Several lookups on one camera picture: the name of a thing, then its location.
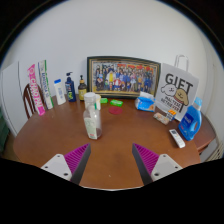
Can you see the flat round red coaster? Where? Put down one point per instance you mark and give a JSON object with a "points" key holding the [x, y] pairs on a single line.
{"points": [[115, 110]]}

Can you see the tall pink and white box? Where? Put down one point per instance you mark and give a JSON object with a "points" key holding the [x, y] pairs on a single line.
{"points": [[36, 91]]}

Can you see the white radiator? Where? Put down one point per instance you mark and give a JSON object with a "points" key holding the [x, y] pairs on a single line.
{"points": [[217, 152]]}

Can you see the dark blue pump bottle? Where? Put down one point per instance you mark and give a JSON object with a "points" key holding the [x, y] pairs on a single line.
{"points": [[70, 90]]}

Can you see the blue tissue pack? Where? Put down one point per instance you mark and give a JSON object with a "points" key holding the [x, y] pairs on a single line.
{"points": [[145, 103]]}

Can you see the clear plastic drink bottle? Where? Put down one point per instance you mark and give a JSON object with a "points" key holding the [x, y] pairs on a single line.
{"points": [[92, 121]]}

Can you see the white printed paper gift bag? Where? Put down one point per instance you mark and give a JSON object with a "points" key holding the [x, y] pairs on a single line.
{"points": [[178, 88]]}

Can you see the colourful puzzle cube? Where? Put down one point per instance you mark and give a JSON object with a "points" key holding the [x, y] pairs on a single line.
{"points": [[171, 115]]}

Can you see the brown pump bottle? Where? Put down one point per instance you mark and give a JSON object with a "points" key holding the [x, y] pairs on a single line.
{"points": [[82, 91]]}

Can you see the white tube with blue cap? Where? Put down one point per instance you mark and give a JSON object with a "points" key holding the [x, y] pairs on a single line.
{"points": [[60, 93]]}

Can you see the small patterned snack packet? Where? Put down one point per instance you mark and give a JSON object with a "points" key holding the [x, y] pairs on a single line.
{"points": [[161, 118]]}

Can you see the white remote control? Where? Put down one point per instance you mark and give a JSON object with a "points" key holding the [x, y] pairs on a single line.
{"points": [[176, 138]]}

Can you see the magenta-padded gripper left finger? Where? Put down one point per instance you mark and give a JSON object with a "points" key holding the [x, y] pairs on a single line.
{"points": [[60, 166]]}

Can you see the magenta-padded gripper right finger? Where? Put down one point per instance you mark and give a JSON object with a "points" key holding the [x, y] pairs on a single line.
{"points": [[163, 166]]}

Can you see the blue detergent bottle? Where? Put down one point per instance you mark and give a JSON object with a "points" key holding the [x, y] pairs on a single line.
{"points": [[190, 125]]}

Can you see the white cup with yellow rim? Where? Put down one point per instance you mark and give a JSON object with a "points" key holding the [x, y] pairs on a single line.
{"points": [[98, 100]]}

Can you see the framed group picture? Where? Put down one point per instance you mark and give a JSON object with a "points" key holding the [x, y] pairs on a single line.
{"points": [[123, 77]]}

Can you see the tall green and white box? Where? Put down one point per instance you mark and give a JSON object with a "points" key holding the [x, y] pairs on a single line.
{"points": [[46, 85]]}

